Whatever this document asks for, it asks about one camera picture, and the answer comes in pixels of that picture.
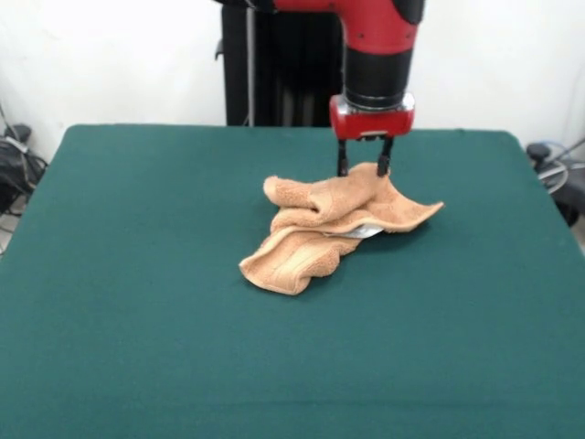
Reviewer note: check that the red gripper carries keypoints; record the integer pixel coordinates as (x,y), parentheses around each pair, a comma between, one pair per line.
(375,121)

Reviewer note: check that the tan terry towel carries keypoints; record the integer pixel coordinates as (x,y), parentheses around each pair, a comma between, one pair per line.
(292,265)

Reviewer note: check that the dark green tablecloth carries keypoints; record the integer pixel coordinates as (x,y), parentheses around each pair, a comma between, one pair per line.
(137,297)

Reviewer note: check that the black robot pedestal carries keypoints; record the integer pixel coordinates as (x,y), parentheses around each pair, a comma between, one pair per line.
(274,68)

